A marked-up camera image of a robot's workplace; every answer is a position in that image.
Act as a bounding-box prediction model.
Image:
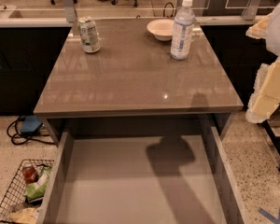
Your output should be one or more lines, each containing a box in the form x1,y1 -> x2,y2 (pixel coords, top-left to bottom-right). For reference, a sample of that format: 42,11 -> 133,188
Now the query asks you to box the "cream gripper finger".
245,58 -> 280,123
245,14 -> 271,39

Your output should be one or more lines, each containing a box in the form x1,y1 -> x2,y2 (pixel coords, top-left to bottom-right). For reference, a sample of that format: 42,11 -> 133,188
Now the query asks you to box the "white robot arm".
245,3 -> 280,123

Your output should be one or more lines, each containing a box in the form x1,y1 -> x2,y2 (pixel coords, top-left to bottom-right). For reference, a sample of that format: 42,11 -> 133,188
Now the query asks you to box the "grey cabinet with glossy top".
33,17 -> 245,147

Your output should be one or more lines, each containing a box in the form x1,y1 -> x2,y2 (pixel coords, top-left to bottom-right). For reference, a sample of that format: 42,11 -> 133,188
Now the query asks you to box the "open grey top drawer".
37,127 -> 245,224

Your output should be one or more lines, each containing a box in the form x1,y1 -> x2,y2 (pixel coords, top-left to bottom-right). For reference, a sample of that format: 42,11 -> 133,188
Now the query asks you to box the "red can in basket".
22,165 -> 38,184

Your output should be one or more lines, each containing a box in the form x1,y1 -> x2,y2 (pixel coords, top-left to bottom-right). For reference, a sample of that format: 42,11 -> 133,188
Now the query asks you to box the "clear plastic water bottle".
171,0 -> 195,60

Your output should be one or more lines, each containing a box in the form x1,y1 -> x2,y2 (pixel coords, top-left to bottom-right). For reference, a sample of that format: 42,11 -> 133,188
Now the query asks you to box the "white bowl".
147,19 -> 174,41

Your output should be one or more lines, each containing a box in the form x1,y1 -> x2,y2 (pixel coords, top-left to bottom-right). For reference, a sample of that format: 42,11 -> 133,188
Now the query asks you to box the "blue floor tape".
259,208 -> 280,224

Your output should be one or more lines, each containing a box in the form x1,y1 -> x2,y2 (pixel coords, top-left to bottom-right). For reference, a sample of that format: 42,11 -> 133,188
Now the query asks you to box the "blue foot pedal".
21,116 -> 42,134

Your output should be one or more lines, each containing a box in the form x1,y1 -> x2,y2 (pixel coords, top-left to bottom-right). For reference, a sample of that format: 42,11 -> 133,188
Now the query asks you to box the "green snack bag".
25,165 -> 51,202

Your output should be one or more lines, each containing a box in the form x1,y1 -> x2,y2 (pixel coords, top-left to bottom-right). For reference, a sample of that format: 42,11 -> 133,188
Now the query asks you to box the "yellow snack bag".
9,208 -> 39,224

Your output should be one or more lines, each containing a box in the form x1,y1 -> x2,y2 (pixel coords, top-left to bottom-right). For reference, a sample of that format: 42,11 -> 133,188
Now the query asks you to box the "grey metal post right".
242,0 -> 261,21

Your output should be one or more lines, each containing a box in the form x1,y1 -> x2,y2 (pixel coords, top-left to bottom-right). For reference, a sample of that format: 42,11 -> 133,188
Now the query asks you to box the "grey metal post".
63,0 -> 77,23
242,0 -> 261,21

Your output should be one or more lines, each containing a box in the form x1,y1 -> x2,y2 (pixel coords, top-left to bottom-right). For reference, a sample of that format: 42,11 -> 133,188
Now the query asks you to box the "grey metal post left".
63,0 -> 77,23

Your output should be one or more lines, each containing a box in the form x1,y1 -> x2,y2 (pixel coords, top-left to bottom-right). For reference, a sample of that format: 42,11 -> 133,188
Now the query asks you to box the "black floor cable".
7,115 -> 56,147

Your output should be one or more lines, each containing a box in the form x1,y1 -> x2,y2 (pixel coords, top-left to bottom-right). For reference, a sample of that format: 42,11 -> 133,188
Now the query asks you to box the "black wire basket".
0,159 -> 54,224

